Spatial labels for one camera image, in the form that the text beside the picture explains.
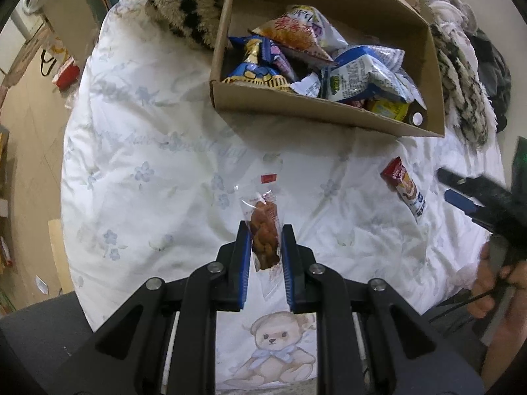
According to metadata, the white floral bear duvet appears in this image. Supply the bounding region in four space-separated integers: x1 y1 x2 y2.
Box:
60 0 508 395

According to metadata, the dark clothes pile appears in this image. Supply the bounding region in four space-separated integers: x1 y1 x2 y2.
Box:
469 29 512 133

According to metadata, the red box on floor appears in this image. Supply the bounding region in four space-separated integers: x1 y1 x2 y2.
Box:
52 57 80 91

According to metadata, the red white cake snack packet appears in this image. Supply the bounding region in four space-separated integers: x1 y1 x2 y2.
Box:
380 157 426 220

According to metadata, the colourful red chip bag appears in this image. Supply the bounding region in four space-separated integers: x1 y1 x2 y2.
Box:
252 5 348 64

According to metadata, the yellow snack packet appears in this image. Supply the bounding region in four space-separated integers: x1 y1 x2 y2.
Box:
367 99 410 121

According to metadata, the brown cardboard box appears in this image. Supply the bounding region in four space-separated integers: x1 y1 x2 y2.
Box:
210 0 445 137

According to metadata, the person's right hand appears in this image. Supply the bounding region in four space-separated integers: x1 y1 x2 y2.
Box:
472 242 526 322

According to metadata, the blue silver snack packet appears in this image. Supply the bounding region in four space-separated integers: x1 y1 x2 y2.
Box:
290 71 321 98

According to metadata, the blue gold snack packet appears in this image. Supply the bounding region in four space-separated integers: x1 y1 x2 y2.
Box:
222 35 299 91

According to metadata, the clear fried twist packet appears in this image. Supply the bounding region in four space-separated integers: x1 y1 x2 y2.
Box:
235 173 283 300

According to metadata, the large white blue snack bag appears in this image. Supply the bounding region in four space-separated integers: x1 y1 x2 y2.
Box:
323 45 426 108

